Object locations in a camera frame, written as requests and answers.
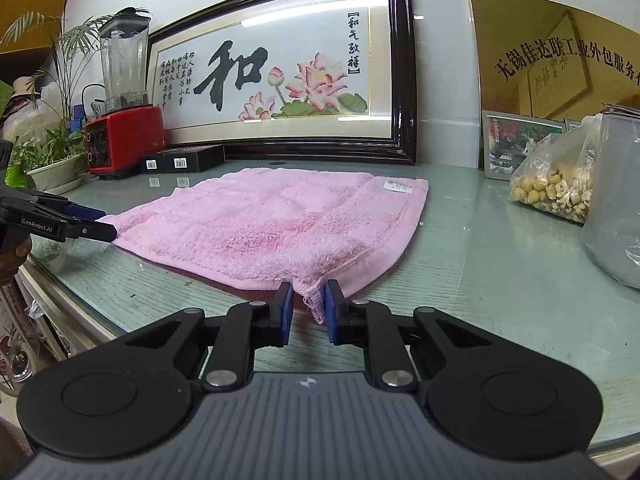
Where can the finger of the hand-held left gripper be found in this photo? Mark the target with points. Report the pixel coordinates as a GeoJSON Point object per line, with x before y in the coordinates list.
{"type": "Point", "coordinates": [82, 211]}
{"type": "Point", "coordinates": [95, 231]}

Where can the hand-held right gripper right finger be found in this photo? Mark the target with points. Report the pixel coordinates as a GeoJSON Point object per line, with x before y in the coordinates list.
{"type": "Point", "coordinates": [330, 315]}

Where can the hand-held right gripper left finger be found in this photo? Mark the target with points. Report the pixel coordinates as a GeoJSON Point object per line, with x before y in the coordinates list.
{"type": "Point", "coordinates": [286, 315]}

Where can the pink towel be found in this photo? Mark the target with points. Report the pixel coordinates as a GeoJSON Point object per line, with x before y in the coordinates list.
{"type": "Point", "coordinates": [280, 225]}

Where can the person's left hand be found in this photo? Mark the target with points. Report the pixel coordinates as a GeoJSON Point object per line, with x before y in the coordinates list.
{"type": "Point", "coordinates": [19, 257]}

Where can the potted green plant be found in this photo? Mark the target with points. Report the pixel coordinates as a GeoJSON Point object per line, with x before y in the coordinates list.
{"type": "Point", "coordinates": [55, 165]}

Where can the black box with white label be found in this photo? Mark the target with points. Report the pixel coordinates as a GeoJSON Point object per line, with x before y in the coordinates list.
{"type": "Point", "coordinates": [155, 164]}
{"type": "Point", "coordinates": [200, 157]}

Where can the red blender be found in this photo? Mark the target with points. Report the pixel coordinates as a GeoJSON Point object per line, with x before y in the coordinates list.
{"type": "Point", "coordinates": [125, 135]}

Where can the blue plastic object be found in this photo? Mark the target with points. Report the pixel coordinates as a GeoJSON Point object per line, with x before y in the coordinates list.
{"type": "Point", "coordinates": [76, 117]}

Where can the framed lotus embroidery picture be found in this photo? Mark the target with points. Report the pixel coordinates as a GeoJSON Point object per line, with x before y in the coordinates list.
{"type": "Point", "coordinates": [280, 80]}

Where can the silver framed photo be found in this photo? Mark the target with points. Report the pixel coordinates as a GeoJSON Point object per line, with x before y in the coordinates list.
{"type": "Point", "coordinates": [573, 126]}
{"type": "Point", "coordinates": [510, 145]}

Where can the clear bag of dried flowers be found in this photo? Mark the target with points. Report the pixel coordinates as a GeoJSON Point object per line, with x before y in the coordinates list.
{"type": "Point", "coordinates": [555, 185]}

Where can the grey translucent plastic bag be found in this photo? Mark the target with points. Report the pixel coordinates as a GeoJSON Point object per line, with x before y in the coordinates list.
{"type": "Point", "coordinates": [617, 200]}

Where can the gold wall plaque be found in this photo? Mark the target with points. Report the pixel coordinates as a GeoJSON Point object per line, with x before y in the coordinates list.
{"type": "Point", "coordinates": [550, 70]}

